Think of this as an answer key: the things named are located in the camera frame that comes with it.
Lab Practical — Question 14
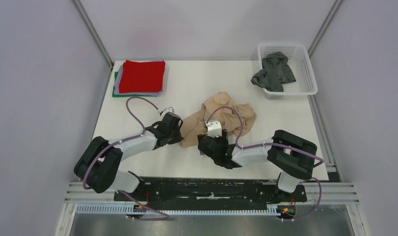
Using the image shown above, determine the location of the beige t shirt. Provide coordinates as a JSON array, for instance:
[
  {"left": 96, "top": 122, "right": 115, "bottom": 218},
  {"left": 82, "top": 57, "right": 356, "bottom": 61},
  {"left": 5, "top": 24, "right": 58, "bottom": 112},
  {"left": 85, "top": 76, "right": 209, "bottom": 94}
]
[{"left": 179, "top": 92, "right": 257, "bottom": 148}]

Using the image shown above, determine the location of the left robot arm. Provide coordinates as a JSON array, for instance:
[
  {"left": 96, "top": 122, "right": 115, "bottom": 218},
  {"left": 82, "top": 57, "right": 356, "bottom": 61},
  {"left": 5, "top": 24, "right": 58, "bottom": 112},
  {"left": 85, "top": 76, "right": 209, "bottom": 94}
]
[{"left": 73, "top": 112, "right": 183, "bottom": 200}]

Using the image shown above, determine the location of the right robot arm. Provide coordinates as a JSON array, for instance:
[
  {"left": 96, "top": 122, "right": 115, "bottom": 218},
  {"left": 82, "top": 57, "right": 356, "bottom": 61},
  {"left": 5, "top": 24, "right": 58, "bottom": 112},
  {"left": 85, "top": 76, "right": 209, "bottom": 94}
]
[{"left": 198, "top": 129, "right": 323, "bottom": 201}]

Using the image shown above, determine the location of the folded lavender t shirt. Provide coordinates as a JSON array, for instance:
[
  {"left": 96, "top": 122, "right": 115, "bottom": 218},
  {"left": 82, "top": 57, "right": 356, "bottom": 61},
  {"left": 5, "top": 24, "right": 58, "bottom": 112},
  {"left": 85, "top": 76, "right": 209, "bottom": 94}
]
[{"left": 114, "top": 60, "right": 169, "bottom": 97}]

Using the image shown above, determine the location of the folded red t shirt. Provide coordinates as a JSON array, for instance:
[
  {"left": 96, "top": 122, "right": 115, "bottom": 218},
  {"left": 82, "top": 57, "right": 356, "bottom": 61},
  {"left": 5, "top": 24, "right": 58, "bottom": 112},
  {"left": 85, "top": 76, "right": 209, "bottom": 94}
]
[{"left": 118, "top": 59, "right": 166, "bottom": 94}]

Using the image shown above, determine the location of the dark grey t shirt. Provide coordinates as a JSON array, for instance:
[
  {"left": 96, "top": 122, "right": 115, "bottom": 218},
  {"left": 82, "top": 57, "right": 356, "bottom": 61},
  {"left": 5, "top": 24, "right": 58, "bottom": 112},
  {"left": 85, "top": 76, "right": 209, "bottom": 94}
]
[{"left": 251, "top": 52, "right": 296, "bottom": 92}]

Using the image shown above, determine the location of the white plastic basket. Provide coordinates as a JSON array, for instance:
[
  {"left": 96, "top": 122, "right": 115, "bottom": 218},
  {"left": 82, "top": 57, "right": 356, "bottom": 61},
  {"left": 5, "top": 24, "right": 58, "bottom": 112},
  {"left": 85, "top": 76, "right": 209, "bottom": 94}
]
[{"left": 257, "top": 42, "right": 318, "bottom": 99}]

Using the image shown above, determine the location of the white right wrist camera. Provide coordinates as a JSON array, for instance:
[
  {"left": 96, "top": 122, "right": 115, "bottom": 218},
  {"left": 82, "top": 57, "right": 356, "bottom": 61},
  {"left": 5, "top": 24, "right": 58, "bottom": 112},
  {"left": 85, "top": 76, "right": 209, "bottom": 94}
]
[{"left": 205, "top": 120, "right": 222, "bottom": 138}]

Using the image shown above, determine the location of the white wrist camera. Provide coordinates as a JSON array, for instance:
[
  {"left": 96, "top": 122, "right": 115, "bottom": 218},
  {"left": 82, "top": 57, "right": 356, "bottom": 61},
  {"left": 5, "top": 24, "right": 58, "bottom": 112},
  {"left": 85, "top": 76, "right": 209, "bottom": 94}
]
[
  {"left": 158, "top": 106, "right": 174, "bottom": 117},
  {"left": 205, "top": 120, "right": 222, "bottom": 138}
]

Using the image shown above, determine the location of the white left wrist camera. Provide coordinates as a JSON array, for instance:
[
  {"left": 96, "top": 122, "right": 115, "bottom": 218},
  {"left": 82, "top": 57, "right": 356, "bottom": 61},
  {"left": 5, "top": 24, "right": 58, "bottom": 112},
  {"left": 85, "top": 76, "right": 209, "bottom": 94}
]
[{"left": 158, "top": 106, "right": 174, "bottom": 117}]

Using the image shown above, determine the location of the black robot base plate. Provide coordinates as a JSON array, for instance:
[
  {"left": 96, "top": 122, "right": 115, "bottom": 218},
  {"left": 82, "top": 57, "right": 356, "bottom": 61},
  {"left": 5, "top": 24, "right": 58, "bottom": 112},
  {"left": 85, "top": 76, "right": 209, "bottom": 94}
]
[{"left": 114, "top": 177, "right": 318, "bottom": 211}]

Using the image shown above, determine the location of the white slotted cable duct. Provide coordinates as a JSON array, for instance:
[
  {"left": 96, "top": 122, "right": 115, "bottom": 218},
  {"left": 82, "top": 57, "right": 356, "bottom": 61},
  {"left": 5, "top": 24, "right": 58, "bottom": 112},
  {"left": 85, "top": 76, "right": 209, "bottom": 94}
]
[{"left": 76, "top": 204, "right": 280, "bottom": 216}]

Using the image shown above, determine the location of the left aluminium corner post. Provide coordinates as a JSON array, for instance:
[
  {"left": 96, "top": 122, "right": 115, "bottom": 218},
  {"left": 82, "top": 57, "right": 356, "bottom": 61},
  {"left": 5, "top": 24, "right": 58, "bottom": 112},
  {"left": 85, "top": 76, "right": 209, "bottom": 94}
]
[{"left": 71, "top": 0, "right": 114, "bottom": 69}]

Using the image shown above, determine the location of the aluminium corner post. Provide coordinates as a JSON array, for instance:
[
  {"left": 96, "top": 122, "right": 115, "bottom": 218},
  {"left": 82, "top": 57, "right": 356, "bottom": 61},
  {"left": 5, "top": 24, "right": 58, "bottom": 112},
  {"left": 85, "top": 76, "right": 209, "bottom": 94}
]
[
  {"left": 71, "top": 0, "right": 114, "bottom": 69},
  {"left": 308, "top": 0, "right": 344, "bottom": 58}
]

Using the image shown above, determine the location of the right aluminium corner post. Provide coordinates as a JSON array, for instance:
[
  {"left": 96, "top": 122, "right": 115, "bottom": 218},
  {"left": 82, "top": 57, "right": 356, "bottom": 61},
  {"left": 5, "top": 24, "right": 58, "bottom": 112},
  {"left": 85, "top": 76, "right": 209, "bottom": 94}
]
[{"left": 308, "top": 0, "right": 344, "bottom": 58}]

